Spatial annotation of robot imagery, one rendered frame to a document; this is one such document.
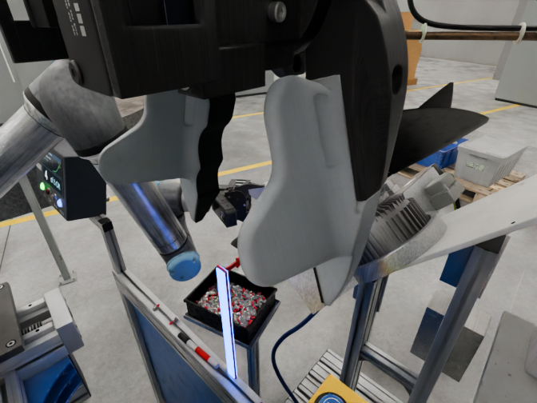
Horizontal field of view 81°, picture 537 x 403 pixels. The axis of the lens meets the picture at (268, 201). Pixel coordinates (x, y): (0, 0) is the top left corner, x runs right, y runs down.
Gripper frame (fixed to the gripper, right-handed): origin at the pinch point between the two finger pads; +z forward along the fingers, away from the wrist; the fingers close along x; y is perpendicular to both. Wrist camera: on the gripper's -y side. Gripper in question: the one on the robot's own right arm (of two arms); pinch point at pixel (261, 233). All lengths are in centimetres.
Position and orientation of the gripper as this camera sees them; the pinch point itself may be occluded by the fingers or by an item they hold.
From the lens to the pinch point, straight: 16.6
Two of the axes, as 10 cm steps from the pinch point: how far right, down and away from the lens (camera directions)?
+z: 0.0, 8.6, 5.2
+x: 7.4, 3.5, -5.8
